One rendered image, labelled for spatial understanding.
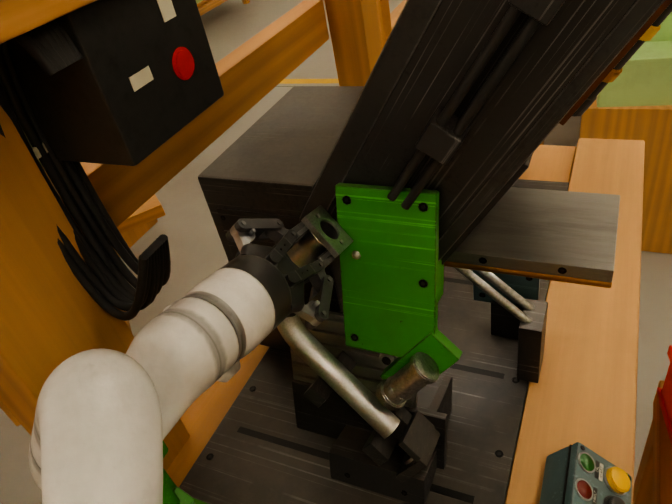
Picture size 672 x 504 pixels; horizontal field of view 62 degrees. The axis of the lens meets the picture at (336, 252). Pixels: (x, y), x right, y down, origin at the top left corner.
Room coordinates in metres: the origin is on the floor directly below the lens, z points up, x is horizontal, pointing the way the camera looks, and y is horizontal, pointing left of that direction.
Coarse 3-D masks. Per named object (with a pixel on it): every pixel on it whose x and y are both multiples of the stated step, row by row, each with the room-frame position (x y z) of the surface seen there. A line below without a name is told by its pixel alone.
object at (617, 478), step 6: (612, 468) 0.33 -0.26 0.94; (618, 468) 0.33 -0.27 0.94; (606, 474) 0.33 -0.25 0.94; (612, 474) 0.32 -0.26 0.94; (618, 474) 0.32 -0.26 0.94; (624, 474) 0.32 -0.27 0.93; (612, 480) 0.32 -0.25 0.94; (618, 480) 0.31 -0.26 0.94; (624, 480) 0.32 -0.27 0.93; (612, 486) 0.31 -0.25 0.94; (618, 486) 0.31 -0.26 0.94; (624, 486) 0.31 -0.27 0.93; (618, 492) 0.31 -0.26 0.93; (624, 492) 0.30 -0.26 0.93
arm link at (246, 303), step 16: (224, 272) 0.39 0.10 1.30; (240, 272) 0.39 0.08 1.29; (192, 288) 0.38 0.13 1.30; (208, 288) 0.36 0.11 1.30; (224, 288) 0.36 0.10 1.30; (240, 288) 0.36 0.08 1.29; (256, 288) 0.37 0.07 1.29; (224, 304) 0.34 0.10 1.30; (240, 304) 0.35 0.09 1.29; (256, 304) 0.36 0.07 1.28; (272, 304) 0.37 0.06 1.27; (240, 320) 0.34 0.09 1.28; (256, 320) 0.35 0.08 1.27; (272, 320) 0.36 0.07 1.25; (240, 336) 0.33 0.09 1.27; (256, 336) 0.34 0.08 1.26; (240, 352) 0.33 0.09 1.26
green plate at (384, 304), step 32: (352, 192) 0.52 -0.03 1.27; (384, 192) 0.50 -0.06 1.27; (352, 224) 0.51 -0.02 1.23; (384, 224) 0.49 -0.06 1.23; (416, 224) 0.48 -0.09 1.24; (384, 256) 0.49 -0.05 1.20; (416, 256) 0.47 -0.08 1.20; (352, 288) 0.50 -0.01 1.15; (384, 288) 0.48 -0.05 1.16; (416, 288) 0.46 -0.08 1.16; (352, 320) 0.49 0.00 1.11; (384, 320) 0.47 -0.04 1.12; (416, 320) 0.45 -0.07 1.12; (384, 352) 0.46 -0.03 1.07
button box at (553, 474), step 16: (576, 448) 0.35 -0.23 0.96; (560, 464) 0.35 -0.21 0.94; (576, 464) 0.33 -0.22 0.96; (608, 464) 0.34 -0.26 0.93; (544, 480) 0.35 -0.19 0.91; (560, 480) 0.33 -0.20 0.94; (576, 480) 0.32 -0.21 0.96; (592, 480) 0.32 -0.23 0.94; (544, 496) 0.33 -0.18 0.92; (560, 496) 0.31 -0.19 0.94; (576, 496) 0.30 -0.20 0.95; (592, 496) 0.30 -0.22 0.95; (608, 496) 0.30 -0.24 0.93; (624, 496) 0.31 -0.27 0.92
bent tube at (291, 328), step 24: (312, 216) 0.51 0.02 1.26; (312, 240) 0.50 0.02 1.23; (336, 240) 0.49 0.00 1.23; (288, 336) 0.49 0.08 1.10; (312, 336) 0.49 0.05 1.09; (312, 360) 0.47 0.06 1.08; (336, 360) 0.47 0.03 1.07; (336, 384) 0.45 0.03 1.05; (360, 384) 0.45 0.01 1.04; (360, 408) 0.42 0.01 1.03; (384, 408) 0.42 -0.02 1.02; (384, 432) 0.40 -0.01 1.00
